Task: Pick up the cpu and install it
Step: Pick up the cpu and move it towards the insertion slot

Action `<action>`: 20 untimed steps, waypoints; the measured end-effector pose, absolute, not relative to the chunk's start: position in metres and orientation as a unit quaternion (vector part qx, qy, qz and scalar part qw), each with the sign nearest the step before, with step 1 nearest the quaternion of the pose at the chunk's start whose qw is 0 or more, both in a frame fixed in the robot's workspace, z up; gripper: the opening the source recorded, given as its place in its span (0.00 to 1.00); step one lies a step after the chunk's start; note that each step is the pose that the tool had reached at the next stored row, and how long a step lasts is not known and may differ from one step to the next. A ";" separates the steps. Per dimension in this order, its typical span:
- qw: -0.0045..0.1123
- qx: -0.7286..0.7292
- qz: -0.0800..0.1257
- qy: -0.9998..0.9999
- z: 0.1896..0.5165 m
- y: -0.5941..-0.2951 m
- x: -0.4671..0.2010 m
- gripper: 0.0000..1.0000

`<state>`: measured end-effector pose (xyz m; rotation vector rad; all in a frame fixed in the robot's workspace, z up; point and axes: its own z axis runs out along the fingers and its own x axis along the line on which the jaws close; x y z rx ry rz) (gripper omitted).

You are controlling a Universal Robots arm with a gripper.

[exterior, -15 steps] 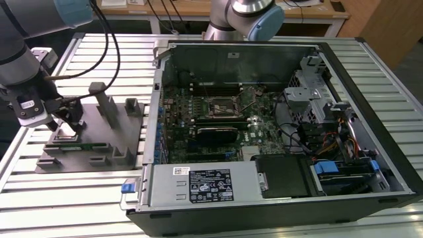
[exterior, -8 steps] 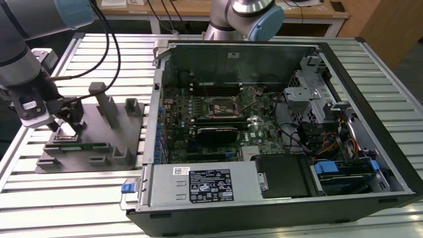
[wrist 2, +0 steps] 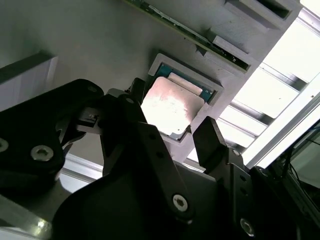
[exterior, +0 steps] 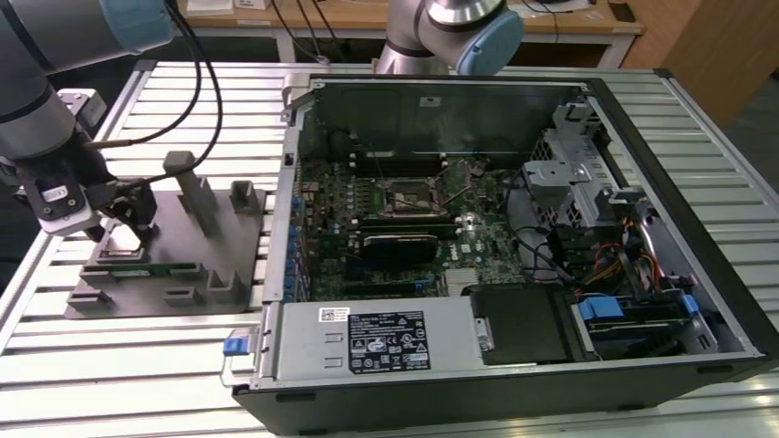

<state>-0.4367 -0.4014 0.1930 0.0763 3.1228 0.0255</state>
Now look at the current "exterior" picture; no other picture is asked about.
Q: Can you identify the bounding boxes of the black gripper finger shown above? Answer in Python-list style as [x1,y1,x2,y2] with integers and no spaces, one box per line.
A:
[83,217,109,245]
[111,183,161,251]

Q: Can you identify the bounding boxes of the silver CPU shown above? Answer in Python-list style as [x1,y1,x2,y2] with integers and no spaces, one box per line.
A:
[100,223,147,259]

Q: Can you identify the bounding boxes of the CPU socket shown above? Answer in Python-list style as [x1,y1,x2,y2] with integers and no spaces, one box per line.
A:
[375,176,451,221]

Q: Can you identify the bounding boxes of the grey parts rack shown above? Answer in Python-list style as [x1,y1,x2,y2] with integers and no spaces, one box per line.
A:
[63,150,272,320]

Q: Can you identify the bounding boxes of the green RAM stick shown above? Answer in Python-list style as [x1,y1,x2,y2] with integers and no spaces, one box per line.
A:
[107,263,203,278]

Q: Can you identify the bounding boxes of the blue case latch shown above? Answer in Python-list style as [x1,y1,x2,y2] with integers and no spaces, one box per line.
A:
[221,334,252,358]

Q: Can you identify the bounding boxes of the silver power supply unit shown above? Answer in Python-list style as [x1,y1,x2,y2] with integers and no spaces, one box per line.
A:
[259,298,489,383]

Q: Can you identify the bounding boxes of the white paper sheet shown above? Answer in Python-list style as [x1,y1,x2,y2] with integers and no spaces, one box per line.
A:
[185,0,236,17]

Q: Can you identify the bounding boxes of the black graphics card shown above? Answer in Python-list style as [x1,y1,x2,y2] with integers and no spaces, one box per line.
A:
[359,232,440,269]

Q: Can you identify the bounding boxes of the silver chipset heat sink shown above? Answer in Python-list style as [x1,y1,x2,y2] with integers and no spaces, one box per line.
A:
[445,268,483,297]

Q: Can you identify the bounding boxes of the green motherboard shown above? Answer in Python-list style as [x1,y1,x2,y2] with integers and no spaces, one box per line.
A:
[289,152,532,303]

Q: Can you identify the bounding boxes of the metal drive cage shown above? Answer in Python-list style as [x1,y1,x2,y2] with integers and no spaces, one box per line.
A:
[521,102,647,229]

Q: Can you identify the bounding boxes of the black PC case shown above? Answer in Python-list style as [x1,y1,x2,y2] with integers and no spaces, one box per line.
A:
[229,68,779,437]

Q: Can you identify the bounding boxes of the blue disk carrier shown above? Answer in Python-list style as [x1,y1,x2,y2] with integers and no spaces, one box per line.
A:
[576,295,627,326]

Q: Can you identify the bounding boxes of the wooden desk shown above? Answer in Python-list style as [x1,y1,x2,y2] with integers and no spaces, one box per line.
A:
[173,0,647,69]

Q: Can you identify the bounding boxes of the wooden cabinet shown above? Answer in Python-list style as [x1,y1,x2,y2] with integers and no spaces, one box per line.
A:
[619,0,779,131]

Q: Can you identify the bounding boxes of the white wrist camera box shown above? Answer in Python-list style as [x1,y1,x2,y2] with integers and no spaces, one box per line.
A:
[12,166,104,237]

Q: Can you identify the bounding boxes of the black cable brass connector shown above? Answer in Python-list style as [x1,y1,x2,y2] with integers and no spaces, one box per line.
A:
[81,0,212,150]

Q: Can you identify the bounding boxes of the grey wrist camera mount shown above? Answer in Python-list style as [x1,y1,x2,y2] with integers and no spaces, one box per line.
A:
[55,89,109,138]

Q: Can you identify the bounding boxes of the black camera cable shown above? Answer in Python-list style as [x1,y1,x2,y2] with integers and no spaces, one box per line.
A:
[112,0,219,188]

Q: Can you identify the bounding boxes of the grey metal case bracket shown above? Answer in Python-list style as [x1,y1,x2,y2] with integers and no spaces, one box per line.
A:
[279,72,325,124]

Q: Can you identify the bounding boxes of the black wire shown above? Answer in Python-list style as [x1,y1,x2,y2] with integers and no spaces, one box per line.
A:
[511,225,578,287]

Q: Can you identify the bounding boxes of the orange yellow power wires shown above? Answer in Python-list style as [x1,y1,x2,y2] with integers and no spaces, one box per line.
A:
[592,218,664,296]

